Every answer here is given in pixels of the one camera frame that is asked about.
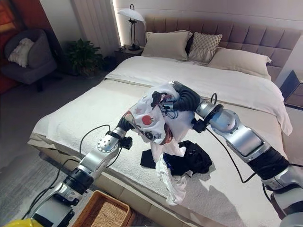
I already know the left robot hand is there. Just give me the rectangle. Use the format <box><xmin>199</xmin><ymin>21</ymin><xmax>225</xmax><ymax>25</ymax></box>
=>
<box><xmin>117</xmin><ymin>115</ymin><xmax>136</xmax><ymax>133</ymax></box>

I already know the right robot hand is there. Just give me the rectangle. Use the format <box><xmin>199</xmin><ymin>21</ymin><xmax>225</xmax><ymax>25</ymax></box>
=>
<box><xmin>162</xmin><ymin>80</ymin><xmax>201</xmax><ymax>112</ymax></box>

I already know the white printed shirt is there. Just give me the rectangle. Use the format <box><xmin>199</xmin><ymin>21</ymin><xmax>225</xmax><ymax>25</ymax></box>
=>
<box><xmin>126</xmin><ymin>81</ymin><xmax>197</xmax><ymax>208</ymax></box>

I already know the white bed blanket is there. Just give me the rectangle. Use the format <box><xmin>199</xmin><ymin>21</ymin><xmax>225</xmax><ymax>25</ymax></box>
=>
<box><xmin>30</xmin><ymin>55</ymin><xmax>293</xmax><ymax>227</ymax></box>

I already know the patterned beige pillow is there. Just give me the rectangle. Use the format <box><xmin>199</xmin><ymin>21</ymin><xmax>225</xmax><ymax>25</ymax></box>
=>
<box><xmin>188</xmin><ymin>32</ymin><xmax>223</xmax><ymax>63</ymax></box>

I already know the black garment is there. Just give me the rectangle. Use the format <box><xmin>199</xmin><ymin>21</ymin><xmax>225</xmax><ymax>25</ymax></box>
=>
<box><xmin>140</xmin><ymin>140</ymin><xmax>213</xmax><ymax>177</ymax></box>

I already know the plain beige pillow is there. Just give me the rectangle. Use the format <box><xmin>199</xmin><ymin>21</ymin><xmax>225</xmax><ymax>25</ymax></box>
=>
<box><xmin>141</xmin><ymin>30</ymin><xmax>193</xmax><ymax>61</ymax></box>
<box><xmin>208</xmin><ymin>47</ymin><xmax>272</xmax><ymax>80</ymax></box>

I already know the dark bedside table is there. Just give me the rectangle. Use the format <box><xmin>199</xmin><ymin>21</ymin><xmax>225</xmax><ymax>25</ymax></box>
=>
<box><xmin>114</xmin><ymin>46</ymin><xmax>144</xmax><ymax>66</ymax></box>
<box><xmin>279</xmin><ymin>70</ymin><xmax>303</xmax><ymax>107</ymax></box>

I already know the green potted plant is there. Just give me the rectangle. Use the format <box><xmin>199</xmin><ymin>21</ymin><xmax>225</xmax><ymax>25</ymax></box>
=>
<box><xmin>62</xmin><ymin>39</ymin><xmax>105</xmax><ymax>78</ymax></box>

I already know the woven wicker basket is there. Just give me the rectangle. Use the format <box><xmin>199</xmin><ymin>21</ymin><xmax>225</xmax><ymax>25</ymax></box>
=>
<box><xmin>73</xmin><ymin>190</ymin><xmax>136</xmax><ymax>227</ymax></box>

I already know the padded beige headboard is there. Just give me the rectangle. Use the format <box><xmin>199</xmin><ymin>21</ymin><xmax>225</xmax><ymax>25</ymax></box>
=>
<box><xmin>144</xmin><ymin>15</ymin><xmax>301</xmax><ymax>82</ymax></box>

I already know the white shade table lamp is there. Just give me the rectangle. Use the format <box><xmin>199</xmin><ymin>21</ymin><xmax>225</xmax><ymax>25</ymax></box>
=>
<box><xmin>117</xmin><ymin>4</ymin><xmax>146</xmax><ymax>51</ymax></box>

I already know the grey armchair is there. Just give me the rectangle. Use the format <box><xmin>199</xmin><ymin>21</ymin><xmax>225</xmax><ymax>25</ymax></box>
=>
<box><xmin>1</xmin><ymin>28</ymin><xmax>59</xmax><ymax>92</ymax></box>

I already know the grey floor rug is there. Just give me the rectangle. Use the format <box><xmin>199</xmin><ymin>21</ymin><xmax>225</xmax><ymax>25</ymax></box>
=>
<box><xmin>0</xmin><ymin>151</ymin><xmax>80</xmax><ymax>220</ymax></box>

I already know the white fluffy cushion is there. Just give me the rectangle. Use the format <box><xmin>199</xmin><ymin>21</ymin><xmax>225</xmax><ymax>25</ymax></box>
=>
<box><xmin>8</xmin><ymin>37</ymin><xmax>35</xmax><ymax>68</ymax></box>

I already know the yellow rounded object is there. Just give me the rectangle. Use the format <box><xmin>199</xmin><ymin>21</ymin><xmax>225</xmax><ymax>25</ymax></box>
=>
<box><xmin>0</xmin><ymin>218</ymin><xmax>48</xmax><ymax>227</ymax></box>

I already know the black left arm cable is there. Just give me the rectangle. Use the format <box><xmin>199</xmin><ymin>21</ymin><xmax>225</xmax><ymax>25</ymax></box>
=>
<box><xmin>22</xmin><ymin>124</ymin><xmax>113</xmax><ymax>220</ymax></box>

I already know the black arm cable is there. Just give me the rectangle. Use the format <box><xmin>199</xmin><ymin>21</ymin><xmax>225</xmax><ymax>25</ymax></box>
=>
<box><xmin>22</xmin><ymin>124</ymin><xmax>113</xmax><ymax>220</ymax></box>
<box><xmin>205</xmin><ymin>93</ymin><xmax>264</xmax><ymax>184</ymax></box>

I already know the beige bed frame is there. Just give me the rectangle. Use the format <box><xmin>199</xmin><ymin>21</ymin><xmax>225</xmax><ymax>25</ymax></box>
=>
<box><xmin>27</xmin><ymin>139</ymin><xmax>285</xmax><ymax>227</ymax></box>

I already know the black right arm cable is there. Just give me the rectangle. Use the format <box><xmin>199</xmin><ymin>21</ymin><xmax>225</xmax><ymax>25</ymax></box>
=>
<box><xmin>205</xmin><ymin>93</ymin><xmax>264</xmax><ymax>184</ymax></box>

